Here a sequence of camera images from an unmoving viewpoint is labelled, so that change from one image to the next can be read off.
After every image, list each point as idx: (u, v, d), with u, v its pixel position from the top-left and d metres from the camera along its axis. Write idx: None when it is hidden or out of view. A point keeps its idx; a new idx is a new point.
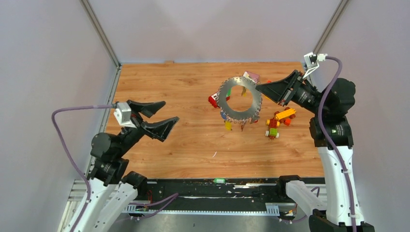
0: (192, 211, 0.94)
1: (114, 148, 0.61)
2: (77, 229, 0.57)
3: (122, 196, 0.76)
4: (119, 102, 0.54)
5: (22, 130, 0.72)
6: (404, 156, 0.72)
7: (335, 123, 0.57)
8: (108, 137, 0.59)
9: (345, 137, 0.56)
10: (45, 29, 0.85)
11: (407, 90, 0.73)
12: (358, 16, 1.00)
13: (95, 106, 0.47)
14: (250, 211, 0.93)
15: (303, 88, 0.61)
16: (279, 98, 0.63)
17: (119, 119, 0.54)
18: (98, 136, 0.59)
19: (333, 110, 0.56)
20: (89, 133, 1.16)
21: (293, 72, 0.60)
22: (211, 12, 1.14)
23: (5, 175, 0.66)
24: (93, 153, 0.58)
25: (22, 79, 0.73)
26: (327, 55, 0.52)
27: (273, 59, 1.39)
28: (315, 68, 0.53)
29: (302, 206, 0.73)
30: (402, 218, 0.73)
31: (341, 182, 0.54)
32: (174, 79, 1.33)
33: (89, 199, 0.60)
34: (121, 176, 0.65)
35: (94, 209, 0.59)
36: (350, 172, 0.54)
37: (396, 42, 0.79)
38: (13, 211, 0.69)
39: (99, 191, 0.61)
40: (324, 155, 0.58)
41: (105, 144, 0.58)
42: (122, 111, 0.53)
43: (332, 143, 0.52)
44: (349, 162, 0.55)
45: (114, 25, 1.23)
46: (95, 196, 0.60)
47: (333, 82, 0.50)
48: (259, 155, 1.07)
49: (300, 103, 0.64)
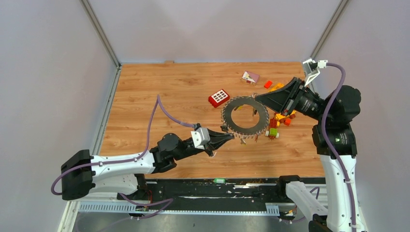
0: (192, 211, 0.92)
1: (175, 152, 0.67)
2: (107, 167, 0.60)
3: (127, 181, 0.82)
4: (203, 130, 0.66)
5: (21, 132, 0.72)
6: (401, 157, 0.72)
7: (339, 132, 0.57)
8: (175, 143, 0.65)
9: (349, 145, 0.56)
10: (44, 29, 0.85)
11: (404, 90, 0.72)
12: (357, 16, 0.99)
13: (181, 123, 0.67)
14: (250, 211, 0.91)
15: (306, 96, 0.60)
16: (282, 108, 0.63)
17: (197, 143, 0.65)
18: (171, 135, 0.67)
19: (338, 118, 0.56)
20: (89, 134, 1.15)
21: (294, 80, 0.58)
22: (211, 12, 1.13)
23: (6, 177, 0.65)
24: (159, 144, 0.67)
25: (21, 79, 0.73)
26: (328, 62, 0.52)
27: (273, 59, 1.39)
28: (316, 75, 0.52)
29: (302, 208, 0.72)
30: (399, 218, 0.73)
31: (343, 193, 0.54)
32: (174, 79, 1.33)
33: (136, 160, 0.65)
34: (163, 171, 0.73)
35: (130, 167, 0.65)
36: (352, 182, 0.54)
37: (394, 42, 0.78)
38: (14, 211, 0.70)
39: (146, 163, 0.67)
40: (326, 164, 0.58)
41: (171, 143, 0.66)
42: (202, 138, 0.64)
43: (335, 152, 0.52)
44: (351, 172, 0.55)
45: (114, 25, 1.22)
46: (139, 163, 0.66)
47: (338, 90, 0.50)
48: (260, 155, 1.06)
49: (303, 111, 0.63)
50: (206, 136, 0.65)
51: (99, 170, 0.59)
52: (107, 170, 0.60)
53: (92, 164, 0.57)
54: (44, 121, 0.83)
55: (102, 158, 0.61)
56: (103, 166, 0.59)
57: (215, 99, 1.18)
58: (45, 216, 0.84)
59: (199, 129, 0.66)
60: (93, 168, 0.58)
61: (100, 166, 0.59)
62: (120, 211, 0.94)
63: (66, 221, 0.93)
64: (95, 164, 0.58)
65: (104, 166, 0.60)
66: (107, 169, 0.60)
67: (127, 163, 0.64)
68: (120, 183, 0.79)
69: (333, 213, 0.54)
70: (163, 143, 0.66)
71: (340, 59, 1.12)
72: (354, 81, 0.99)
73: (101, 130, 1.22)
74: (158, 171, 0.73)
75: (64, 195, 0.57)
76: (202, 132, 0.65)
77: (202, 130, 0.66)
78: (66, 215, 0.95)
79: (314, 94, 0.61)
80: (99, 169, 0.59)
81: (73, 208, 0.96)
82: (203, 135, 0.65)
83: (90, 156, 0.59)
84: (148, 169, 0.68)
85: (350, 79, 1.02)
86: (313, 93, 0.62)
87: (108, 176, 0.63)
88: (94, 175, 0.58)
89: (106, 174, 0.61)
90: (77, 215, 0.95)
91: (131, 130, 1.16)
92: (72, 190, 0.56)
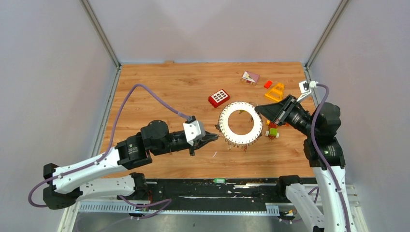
0: (192, 211, 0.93)
1: (159, 142, 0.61)
2: (68, 178, 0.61)
3: (121, 184, 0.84)
4: (199, 123, 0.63)
5: (21, 132, 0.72)
6: (402, 157, 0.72)
7: (328, 145, 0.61)
8: (164, 132, 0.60)
9: (338, 157, 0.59)
10: (44, 29, 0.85)
11: (404, 90, 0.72)
12: (357, 15, 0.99)
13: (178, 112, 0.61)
14: (250, 211, 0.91)
15: (296, 111, 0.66)
16: (274, 117, 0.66)
17: (191, 136, 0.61)
18: (159, 123, 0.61)
19: (324, 131, 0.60)
20: (89, 134, 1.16)
21: (288, 95, 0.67)
22: (211, 12, 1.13)
23: (6, 177, 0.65)
24: (142, 130, 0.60)
25: (21, 79, 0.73)
26: (317, 82, 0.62)
27: (273, 59, 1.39)
28: (308, 94, 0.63)
29: (301, 214, 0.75)
30: (399, 218, 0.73)
31: (336, 202, 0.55)
32: (174, 79, 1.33)
33: (96, 163, 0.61)
34: (135, 167, 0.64)
35: (90, 173, 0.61)
36: (344, 191, 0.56)
37: (394, 42, 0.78)
38: (15, 211, 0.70)
39: (109, 164, 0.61)
40: (319, 176, 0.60)
41: (158, 132, 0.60)
42: (198, 133, 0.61)
43: (325, 161, 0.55)
44: (342, 181, 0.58)
45: (114, 25, 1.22)
46: (101, 165, 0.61)
47: (322, 103, 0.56)
48: (260, 155, 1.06)
49: (292, 125, 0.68)
50: (201, 132, 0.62)
51: (60, 183, 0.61)
52: (68, 181, 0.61)
53: (51, 178, 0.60)
54: (44, 121, 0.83)
55: (63, 168, 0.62)
56: (63, 178, 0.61)
57: (215, 99, 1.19)
58: (46, 216, 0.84)
59: (196, 121, 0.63)
60: (54, 181, 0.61)
61: (60, 179, 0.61)
62: (120, 211, 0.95)
63: (66, 221, 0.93)
64: (54, 178, 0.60)
65: (65, 177, 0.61)
66: (67, 180, 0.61)
67: (87, 168, 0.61)
68: (113, 186, 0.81)
69: (329, 223, 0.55)
70: (147, 129, 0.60)
71: (341, 59, 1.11)
72: (354, 81, 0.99)
73: (101, 130, 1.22)
74: (130, 167, 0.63)
75: (51, 208, 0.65)
76: (198, 125, 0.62)
77: (198, 124, 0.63)
78: (66, 215, 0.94)
79: (305, 111, 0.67)
80: (59, 182, 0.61)
81: (73, 208, 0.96)
82: (199, 129, 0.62)
83: (51, 170, 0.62)
84: (116, 168, 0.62)
85: (350, 79, 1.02)
86: (304, 111, 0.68)
87: (77, 184, 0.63)
88: (56, 189, 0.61)
89: (70, 183, 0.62)
90: (77, 215, 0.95)
91: (131, 130, 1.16)
92: (51, 204, 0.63)
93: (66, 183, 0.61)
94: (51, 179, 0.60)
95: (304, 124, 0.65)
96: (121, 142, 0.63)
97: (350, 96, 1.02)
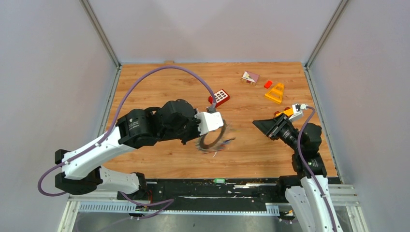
0: (192, 211, 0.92)
1: (180, 122, 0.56)
2: (75, 163, 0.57)
3: (129, 180, 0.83)
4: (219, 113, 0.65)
5: (21, 132, 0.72)
6: (402, 156, 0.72)
7: (312, 158, 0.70)
8: (192, 113, 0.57)
9: (320, 168, 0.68)
10: (44, 28, 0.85)
11: (403, 90, 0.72)
12: (356, 15, 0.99)
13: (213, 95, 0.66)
14: (250, 211, 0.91)
15: (286, 128, 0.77)
16: (268, 131, 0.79)
17: (216, 126, 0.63)
18: (186, 103, 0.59)
19: (308, 147, 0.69)
20: (89, 134, 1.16)
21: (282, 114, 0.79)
22: (211, 11, 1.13)
23: (6, 177, 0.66)
24: (168, 104, 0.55)
25: (21, 79, 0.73)
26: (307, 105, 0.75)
27: (273, 59, 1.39)
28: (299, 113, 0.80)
29: (299, 219, 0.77)
30: (398, 218, 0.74)
31: (321, 206, 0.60)
32: (174, 79, 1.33)
33: (98, 144, 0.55)
34: (138, 145, 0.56)
35: (93, 156, 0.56)
36: (328, 196, 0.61)
37: (394, 42, 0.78)
38: (15, 211, 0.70)
39: (110, 144, 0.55)
40: (305, 184, 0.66)
41: (183, 110, 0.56)
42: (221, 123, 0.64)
43: (309, 169, 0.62)
44: (326, 188, 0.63)
45: (114, 25, 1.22)
46: (104, 145, 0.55)
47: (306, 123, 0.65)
48: (260, 155, 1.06)
49: (283, 139, 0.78)
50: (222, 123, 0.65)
51: (69, 169, 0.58)
52: (75, 166, 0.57)
53: (60, 165, 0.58)
54: (44, 121, 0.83)
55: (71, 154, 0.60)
56: (71, 164, 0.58)
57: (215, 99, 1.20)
58: (46, 216, 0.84)
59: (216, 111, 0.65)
60: (65, 168, 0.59)
61: (68, 165, 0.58)
62: (120, 211, 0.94)
63: (66, 221, 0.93)
64: (62, 164, 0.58)
65: (72, 163, 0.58)
66: (74, 165, 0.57)
67: (91, 151, 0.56)
68: (125, 181, 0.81)
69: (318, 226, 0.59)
70: (174, 105, 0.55)
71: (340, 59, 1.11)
72: (354, 81, 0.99)
73: (101, 130, 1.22)
74: (132, 145, 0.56)
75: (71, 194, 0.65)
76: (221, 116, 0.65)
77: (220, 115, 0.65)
78: (66, 215, 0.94)
79: (294, 128, 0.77)
80: (67, 169, 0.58)
81: (73, 208, 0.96)
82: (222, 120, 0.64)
83: (61, 156, 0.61)
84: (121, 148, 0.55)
85: (350, 79, 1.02)
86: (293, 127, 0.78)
87: (87, 168, 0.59)
88: (66, 175, 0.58)
89: (78, 169, 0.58)
90: (77, 215, 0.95)
91: None
92: (69, 190, 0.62)
93: (73, 168, 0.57)
94: (59, 165, 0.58)
95: (292, 139, 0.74)
96: (122, 119, 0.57)
97: (350, 96, 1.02)
